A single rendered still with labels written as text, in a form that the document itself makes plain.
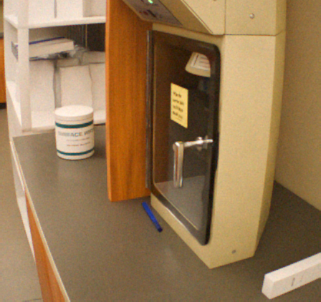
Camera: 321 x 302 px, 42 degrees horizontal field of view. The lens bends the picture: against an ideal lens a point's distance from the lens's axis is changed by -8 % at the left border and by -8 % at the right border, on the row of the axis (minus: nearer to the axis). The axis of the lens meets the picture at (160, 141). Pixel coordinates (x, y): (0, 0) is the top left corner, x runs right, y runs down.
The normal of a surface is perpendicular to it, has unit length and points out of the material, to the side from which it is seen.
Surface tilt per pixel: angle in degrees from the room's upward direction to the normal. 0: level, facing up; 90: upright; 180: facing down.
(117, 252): 0
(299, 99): 90
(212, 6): 90
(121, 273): 0
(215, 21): 90
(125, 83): 90
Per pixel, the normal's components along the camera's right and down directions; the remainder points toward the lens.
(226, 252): 0.40, 0.32
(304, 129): -0.92, 0.12
